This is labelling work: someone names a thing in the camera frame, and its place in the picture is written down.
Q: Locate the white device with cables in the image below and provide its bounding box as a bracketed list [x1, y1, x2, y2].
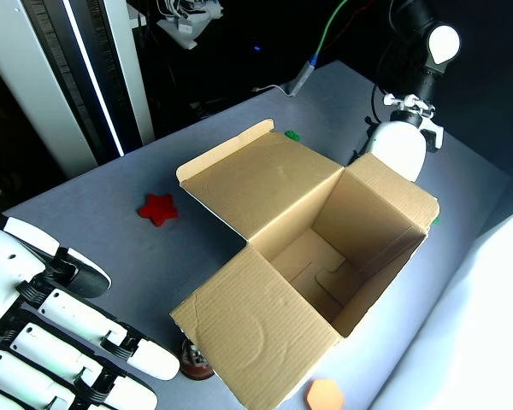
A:
[156, 0, 224, 51]

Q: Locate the white metal cabinet frame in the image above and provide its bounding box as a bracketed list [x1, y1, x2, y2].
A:
[0, 0, 155, 180]

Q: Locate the brown cardboard box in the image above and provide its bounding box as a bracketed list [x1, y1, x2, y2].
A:
[169, 118, 440, 407]

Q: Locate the white light strip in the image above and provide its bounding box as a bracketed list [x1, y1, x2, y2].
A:
[62, 0, 125, 157]

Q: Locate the orange hexagon toy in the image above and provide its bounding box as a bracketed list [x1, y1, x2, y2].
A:
[306, 378, 345, 410]

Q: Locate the white backdrop sheet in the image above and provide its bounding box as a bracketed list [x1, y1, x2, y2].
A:
[367, 204, 513, 410]

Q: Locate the green cable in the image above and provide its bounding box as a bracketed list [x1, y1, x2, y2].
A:
[314, 0, 351, 60]

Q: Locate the grey cable adapter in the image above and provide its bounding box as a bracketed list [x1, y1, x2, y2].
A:
[284, 59, 316, 97]

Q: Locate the chocolate toy cake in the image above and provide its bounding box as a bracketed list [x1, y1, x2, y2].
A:
[180, 337, 215, 381]

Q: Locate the grey table cloth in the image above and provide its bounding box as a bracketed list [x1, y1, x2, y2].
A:
[2, 59, 512, 410]

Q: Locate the red star toy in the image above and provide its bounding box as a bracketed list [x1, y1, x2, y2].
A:
[137, 192, 180, 227]

